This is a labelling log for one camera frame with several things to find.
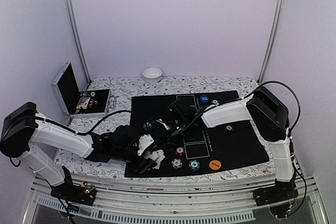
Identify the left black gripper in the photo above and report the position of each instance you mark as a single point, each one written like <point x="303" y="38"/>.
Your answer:
<point x="143" y="164"/>

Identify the silver poker chip case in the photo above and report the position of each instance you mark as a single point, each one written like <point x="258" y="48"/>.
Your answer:
<point x="80" y="104"/>

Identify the green chip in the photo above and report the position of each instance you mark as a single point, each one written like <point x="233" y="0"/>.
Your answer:
<point x="215" y="102"/>
<point x="194" y="165"/>

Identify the white chip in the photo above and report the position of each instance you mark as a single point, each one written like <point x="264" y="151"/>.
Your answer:
<point x="176" y="163"/>

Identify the blue small blind button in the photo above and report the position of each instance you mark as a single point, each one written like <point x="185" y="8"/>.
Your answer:
<point x="204" y="98"/>

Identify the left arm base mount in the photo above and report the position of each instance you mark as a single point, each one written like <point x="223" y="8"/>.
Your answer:
<point x="84" y="195"/>

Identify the white ceramic bowl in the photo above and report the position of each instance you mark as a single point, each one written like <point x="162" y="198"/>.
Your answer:
<point x="152" y="75"/>

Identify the orange big blind button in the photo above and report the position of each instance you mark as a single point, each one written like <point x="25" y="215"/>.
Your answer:
<point x="215" y="165"/>

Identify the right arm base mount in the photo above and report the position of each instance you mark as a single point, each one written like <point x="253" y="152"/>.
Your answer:
<point x="279" y="192"/>

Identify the aluminium frame post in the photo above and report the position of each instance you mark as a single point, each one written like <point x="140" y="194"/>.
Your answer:
<point x="77" y="42"/>
<point x="271" y="40"/>

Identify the right aluminium frame post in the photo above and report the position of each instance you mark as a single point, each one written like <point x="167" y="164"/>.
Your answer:
<point x="271" y="40"/>

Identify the red chip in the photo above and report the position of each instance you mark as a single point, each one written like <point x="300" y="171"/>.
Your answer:
<point x="180" y="151"/>
<point x="228" y="128"/>

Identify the left aluminium frame post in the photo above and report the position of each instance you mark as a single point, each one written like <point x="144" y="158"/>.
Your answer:
<point x="77" y="42"/>

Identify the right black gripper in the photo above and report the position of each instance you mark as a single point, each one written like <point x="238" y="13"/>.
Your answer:
<point x="163" y="128"/>

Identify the black poker mat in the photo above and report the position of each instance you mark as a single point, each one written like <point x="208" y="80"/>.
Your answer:
<point x="237" y="149"/>

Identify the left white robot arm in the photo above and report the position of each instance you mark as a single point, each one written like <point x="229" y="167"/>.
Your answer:
<point x="25" y="127"/>

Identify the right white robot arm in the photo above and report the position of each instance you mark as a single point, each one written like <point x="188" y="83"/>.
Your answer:
<point x="268" y="113"/>

